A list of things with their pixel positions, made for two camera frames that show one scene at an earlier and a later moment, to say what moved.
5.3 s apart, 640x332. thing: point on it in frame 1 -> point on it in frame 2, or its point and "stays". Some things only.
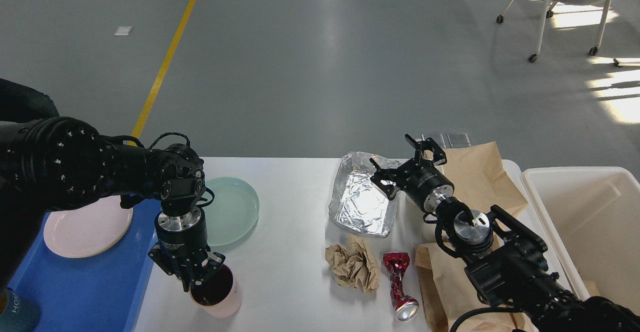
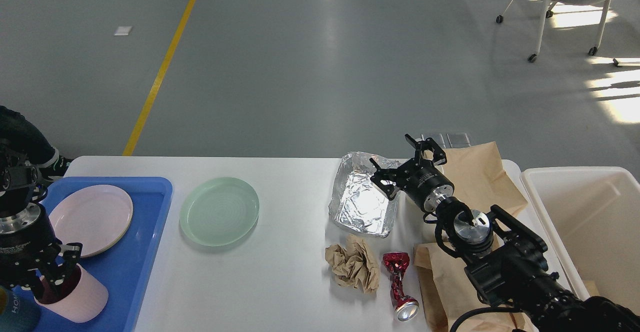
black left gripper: [183, 236] -> [29, 248]
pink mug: [219, 296] -> [83, 297]
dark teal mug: [17, 313] stays
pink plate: [87, 230] stays
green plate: [233, 212] stays
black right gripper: [423, 180] stays
